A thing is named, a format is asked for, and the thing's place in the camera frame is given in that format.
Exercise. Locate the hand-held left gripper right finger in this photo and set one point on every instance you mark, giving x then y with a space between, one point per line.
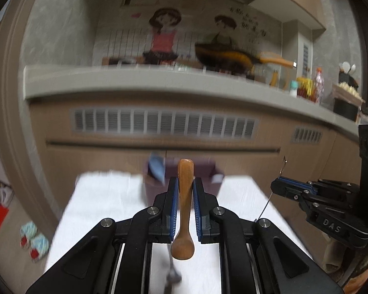
197 208

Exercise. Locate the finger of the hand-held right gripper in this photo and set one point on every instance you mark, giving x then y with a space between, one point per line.
297 183
286 191

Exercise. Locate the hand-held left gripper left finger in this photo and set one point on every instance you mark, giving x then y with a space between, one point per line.
171 208

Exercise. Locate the brown wooden spoon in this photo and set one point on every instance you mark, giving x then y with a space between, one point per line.
183 205

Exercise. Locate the maroon plastic utensil holder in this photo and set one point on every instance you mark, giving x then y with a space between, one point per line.
202 171

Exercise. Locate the blue plastic spoon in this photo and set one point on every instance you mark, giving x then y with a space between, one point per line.
157 168

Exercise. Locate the person's right hand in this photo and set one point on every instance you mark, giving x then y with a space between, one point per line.
335 254

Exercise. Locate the small grey vent grille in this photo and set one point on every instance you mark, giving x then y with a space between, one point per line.
306 134

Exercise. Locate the white textured towel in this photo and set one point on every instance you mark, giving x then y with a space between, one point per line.
110 208

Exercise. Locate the wooden kitchen base cabinet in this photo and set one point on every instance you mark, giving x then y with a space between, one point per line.
110 159

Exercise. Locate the large grey vent grille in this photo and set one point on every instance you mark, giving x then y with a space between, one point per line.
164 125

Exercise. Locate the small teal cup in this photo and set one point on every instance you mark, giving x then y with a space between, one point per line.
293 88

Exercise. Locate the yellow food packet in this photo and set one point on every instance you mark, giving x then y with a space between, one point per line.
305 87

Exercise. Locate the clear bottle with orange cap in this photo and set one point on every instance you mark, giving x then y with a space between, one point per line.
318 82

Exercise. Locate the black holder with white spoons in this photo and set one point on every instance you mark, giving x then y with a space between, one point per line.
347 75

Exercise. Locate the grey kitchen countertop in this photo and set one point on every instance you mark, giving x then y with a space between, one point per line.
141 78

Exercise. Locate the colourful patterned slipper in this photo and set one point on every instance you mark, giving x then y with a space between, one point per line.
40 248
29 232

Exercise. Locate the cartoon wall poster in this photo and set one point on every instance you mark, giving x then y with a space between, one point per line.
165 27

